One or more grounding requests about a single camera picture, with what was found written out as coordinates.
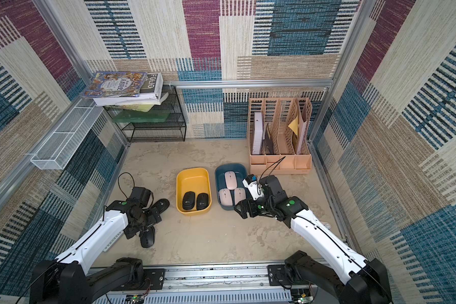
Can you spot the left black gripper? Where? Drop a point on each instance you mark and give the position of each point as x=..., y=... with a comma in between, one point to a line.
x=153, y=216

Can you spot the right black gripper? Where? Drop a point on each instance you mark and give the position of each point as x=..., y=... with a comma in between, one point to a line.
x=251, y=207

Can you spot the black mouse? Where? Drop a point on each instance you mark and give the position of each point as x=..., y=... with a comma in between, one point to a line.
x=147, y=237
x=161, y=205
x=202, y=201
x=189, y=200

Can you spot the pink mouse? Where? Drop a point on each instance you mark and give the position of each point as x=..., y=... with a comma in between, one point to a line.
x=239, y=195
x=231, y=180
x=225, y=197

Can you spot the teal plastic storage box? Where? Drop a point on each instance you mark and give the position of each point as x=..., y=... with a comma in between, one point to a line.
x=240, y=172

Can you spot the yellow plastic storage box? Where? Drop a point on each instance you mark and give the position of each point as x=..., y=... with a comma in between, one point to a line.
x=195, y=180

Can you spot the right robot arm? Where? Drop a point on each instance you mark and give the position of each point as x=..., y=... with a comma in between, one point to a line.
x=347, y=275

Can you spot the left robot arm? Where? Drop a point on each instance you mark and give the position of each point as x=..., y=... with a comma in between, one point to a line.
x=66, y=278

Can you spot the white box in organizer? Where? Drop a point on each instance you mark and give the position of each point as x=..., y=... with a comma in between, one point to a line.
x=257, y=133

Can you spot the small white pink device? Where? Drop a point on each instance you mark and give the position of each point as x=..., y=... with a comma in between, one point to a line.
x=326, y=225

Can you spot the pink desktop file organizer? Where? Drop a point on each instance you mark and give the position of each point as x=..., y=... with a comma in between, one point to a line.
x=282, y=153

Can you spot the yellow paper in organizer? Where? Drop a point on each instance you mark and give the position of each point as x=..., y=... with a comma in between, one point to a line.
x=294, y=126

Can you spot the green folder on shelf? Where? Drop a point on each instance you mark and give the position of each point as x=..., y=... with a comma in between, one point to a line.
x=130, y=116

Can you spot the black and white folio book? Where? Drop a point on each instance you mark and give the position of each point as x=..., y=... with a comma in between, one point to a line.
x=150, y=94

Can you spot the colourful picture book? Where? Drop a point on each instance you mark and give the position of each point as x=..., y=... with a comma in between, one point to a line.
x=115, y=85

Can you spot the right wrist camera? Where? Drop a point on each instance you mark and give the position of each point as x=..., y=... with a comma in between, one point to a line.
x=255, y=189

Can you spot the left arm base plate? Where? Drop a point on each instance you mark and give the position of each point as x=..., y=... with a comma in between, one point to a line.
x=153, y=279

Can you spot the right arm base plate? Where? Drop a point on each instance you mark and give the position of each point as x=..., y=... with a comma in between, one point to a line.
x=287, y=277

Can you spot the black wire shelf rack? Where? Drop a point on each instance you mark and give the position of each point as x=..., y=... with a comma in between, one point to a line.
x=162, y=123

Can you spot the white wire mesh basket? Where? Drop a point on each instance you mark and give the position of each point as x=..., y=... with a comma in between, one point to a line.
x=56, y=152

